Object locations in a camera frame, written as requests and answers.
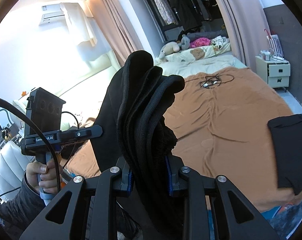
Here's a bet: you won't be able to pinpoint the black pants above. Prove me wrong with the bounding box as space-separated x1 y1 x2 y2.
91 50 185 235

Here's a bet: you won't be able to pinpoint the person's left hand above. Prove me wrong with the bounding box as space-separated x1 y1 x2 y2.
25 159 58 194

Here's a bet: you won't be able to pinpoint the orange-brown bed blanket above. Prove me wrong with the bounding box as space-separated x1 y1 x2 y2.
62 67 302 212

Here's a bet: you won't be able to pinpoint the white hanging shirt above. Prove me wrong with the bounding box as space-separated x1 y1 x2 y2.
60 3 97 47

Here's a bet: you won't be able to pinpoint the pink curtain left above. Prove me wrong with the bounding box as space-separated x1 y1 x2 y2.
86 0 143 66

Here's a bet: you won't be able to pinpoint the pink curtain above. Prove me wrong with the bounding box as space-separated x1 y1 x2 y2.
216 0 255 68
86 0 143 66

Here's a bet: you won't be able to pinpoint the folded black garment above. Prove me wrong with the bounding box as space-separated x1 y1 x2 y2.
267 114 302 195

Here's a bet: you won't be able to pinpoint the cream bear pillow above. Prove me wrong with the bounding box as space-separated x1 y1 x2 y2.
159 42 231 62

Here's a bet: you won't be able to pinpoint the beige plush toy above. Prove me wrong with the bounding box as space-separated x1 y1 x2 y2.
159 41 181 60

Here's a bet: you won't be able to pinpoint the white bedside cabinet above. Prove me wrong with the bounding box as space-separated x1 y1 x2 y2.
255 56 291 91

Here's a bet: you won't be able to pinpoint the grey plush toy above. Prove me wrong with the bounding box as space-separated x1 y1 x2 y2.
180 34 191 50

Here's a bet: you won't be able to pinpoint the white patterned cloth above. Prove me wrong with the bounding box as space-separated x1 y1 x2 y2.
211 35 229 50

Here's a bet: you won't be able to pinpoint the pink plush item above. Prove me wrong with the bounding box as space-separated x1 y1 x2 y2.
190 37 211 48

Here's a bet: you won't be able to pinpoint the hanging floral garment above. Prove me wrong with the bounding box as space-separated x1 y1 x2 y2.
154 0 178 25

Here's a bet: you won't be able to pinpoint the striped paper bag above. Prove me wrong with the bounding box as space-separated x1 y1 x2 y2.
264 29 284 58

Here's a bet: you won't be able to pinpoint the hanging black coat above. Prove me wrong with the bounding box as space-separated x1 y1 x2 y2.
170 0 201 30

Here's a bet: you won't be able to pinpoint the pink curtain right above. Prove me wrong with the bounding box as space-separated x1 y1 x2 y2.
216 0 255 68

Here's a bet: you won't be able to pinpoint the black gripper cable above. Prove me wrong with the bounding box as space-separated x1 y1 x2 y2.
0 95 62 193

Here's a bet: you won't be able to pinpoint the wall air conditioner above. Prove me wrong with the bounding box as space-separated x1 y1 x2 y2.
39 4 65 25

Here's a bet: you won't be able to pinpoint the tangled black cable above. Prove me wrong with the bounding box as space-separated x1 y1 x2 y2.
185 73 236 90

